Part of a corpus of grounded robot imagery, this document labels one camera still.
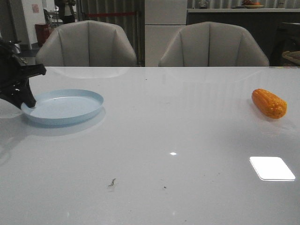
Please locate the fruit bowl on counter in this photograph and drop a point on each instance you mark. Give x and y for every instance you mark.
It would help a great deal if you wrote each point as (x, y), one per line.
(251, 4)

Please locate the light blue round plate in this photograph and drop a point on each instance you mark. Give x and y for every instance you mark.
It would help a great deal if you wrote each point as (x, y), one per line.
(64, 107)

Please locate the white cabinet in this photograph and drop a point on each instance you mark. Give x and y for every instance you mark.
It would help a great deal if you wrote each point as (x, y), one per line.
(162, 19)

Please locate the left beige upholstered chair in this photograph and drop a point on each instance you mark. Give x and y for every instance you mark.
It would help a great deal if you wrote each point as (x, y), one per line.
(87, 44)

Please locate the right beige upholstered chair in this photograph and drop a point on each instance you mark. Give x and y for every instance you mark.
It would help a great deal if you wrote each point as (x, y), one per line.
(213, 44)

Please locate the red barrier belt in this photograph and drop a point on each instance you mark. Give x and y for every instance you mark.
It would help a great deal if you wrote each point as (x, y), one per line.
(112, 14)

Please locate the red trash bin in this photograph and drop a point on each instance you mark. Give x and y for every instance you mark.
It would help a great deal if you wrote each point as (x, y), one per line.
(42, 33)

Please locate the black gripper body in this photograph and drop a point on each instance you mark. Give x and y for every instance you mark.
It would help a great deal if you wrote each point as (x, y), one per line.
(9, 85)

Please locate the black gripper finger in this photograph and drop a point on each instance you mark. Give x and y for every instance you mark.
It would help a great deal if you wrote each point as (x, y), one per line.
(32, 70)
(23, 94)

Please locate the orange corn cob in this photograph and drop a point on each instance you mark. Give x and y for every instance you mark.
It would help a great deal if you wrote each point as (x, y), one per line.
(269, 104)

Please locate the person in background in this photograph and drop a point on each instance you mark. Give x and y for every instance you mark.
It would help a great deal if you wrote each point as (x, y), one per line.
(66, 12)

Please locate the dark wooden chair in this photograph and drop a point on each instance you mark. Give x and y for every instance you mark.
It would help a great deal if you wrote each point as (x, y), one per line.
(286, 49)

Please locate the dark counter with white top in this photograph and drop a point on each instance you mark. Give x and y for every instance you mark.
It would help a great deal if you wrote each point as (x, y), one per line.
(262, 23)

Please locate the pink wall notice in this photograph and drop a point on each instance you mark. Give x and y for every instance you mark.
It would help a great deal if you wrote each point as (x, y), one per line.
(35, 8)

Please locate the beige upholstered chair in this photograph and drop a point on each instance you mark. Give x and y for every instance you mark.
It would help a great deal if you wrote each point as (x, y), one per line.
(213, 44)
(87, 44)

